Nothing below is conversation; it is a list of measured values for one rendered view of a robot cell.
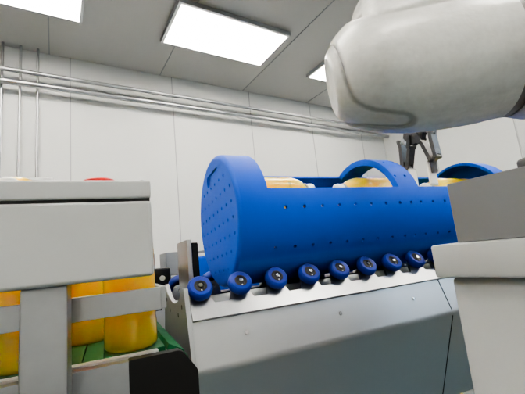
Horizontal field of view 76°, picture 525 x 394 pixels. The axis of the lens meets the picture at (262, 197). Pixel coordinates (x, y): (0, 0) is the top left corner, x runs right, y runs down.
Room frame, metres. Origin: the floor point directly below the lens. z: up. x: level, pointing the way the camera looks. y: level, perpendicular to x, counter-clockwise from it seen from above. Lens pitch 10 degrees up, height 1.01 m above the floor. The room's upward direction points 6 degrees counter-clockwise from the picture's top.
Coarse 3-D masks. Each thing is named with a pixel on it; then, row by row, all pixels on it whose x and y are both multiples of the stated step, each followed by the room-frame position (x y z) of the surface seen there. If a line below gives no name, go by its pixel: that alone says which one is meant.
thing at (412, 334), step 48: (288, 288) 0.79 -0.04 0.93; (432, 288) 0.82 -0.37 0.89; (192, 336) 0.57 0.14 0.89; (240, 336) 0.61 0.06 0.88; (288, 336) 0.64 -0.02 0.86; (336, 336) 0.68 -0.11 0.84; (384, 336) 0.73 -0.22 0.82; (432, 336) 0.80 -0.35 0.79; (240, 384) 0.61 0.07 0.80; (288, 384) 0.65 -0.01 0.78; (336, 384) 0.71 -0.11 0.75; (384, 384) 0.77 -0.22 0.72; (432, 384) 0.85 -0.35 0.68
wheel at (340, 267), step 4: (336, 260) 0.74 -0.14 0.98; (340, 260) 0.74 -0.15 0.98; (332, 264) 0.73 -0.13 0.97; (336, 264) 0.73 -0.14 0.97; (340, 264) 0.74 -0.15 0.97; (344, 264) 0.74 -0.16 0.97; (328, 268) 0.74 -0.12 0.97; (332, 268) 0.72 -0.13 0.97; (336, 268) 0.73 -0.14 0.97; (340, 268) 0.73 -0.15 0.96; (344, 268) 0.73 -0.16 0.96; (348, 268) 0.73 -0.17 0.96; (332, 272) 0.72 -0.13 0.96; (336, 272) 0.72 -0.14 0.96; (340, 272) 0.72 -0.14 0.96; (344, 272) 0.72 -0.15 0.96; (348, 272) 0.73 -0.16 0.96; (336, 276) 0.72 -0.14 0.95; (340, 276) 0.72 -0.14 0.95; (344, 276) 0.72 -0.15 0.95
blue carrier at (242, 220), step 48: (240, 192) 0.61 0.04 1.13; (288, 192) 0.65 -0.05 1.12; (336, 192) 0.70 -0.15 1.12; (384, 192) 0.76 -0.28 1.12; (432, 192) 0.82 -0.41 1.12; (240, 240) 0.62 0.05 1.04; (288, 240) 0.66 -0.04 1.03; (336, 240) 0.71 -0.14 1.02; (384, 240) 0.77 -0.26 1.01; (432, 240) 0.85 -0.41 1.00
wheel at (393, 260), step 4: (384, 256) 0.80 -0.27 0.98; (388, 256) 0.80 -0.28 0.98; (392, 256) 0.80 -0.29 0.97; (396, 256) 0.81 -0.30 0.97; (384, 260) 0.79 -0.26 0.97; (388, 260) 0.79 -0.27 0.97; (392, 260) 0.79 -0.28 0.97; (396, 260) 0.80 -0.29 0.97; (400, 260) 0.80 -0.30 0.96; (384, 264) 0.79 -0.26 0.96; (388, 264) 0.78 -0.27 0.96; (392, 264) 0.78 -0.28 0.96; (396, 264) 0.79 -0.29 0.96; (400, 264) 0.79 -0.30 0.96; (388, 268) 0.79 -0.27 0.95; (392, 268) 0.78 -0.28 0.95; (396, 268) 0.78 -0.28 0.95; (400, 268) 0.79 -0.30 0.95
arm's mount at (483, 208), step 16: (496, 176) 0.38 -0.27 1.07; (512, 176) 0.37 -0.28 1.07; (448, 192) 0.43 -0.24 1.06; (464, 192) 0.41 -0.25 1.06; (480, 192) 0.40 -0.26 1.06; (496, 192) 0.38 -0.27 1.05; (512, 192) 0.37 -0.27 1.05; (464, 208) 0.42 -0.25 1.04; (480, 208) 0.40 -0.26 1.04; (496, 208) 0.39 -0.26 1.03; (512, 208) 0.37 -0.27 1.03; (464, 224) 0.42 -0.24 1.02; (480, 224) 0.40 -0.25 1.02; (496, 224) 0.39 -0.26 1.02; (512, 224) 0.38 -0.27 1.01; (464, 240) 0.42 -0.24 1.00; (480, 240) 0.41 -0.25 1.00
